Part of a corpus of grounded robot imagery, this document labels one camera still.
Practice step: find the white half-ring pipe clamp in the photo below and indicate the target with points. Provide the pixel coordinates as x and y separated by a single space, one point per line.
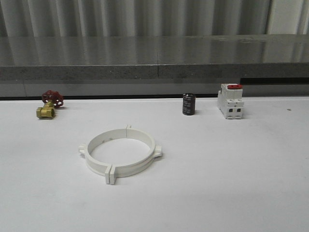
93 164

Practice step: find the black cylindrical capacitor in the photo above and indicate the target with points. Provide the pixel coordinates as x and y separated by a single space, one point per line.
189 100

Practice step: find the brass valve red handwheel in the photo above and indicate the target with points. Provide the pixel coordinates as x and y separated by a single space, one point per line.
52 100

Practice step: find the grey stone countertop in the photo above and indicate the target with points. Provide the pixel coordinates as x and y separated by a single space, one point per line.
212 59

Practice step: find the white circuit breaker red switch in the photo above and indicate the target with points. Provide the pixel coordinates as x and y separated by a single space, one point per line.
230 101

